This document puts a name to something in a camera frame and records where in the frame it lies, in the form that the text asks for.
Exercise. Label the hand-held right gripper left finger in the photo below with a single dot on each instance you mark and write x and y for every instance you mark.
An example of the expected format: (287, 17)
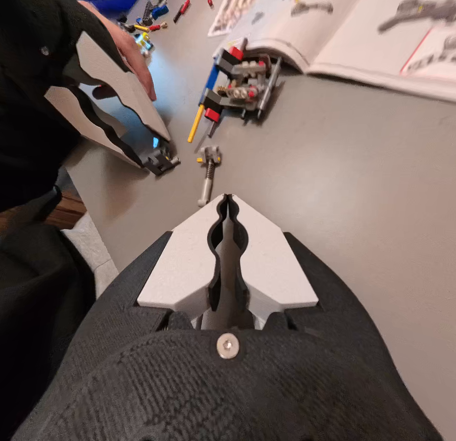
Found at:
(171, 270)

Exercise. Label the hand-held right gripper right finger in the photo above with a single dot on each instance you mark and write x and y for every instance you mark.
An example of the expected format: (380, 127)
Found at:
(278, 270)

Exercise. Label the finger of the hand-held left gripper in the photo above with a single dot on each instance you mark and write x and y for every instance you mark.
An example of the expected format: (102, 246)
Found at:
(78, 116)
(103, 66)

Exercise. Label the grey lego shock absorber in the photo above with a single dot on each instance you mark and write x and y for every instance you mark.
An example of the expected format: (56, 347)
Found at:
(207, 188)

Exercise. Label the dark grey lego arm assembly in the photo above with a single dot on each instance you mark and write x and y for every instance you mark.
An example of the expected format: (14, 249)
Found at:
(158, 163)

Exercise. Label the pile of loose lego pieces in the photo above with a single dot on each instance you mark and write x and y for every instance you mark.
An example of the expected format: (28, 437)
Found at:
(158, 11)

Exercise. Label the red lego pin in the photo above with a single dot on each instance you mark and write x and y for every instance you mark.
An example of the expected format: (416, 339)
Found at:
(185, 5)

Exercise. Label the lego chassis with blue beam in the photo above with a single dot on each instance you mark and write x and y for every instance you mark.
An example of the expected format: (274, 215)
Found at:
(235, 91)

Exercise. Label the lego sticker sheet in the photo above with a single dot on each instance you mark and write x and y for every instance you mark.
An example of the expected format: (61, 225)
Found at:
(229, 9)

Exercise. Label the open lego instruction booklet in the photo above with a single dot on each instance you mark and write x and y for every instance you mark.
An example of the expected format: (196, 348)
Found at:
(356, 38)

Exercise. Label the person's left hand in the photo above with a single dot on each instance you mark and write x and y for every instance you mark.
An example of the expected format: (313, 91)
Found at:
(131, 52)

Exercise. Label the person's black clothing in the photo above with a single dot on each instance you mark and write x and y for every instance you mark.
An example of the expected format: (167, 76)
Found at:
(28, 287)

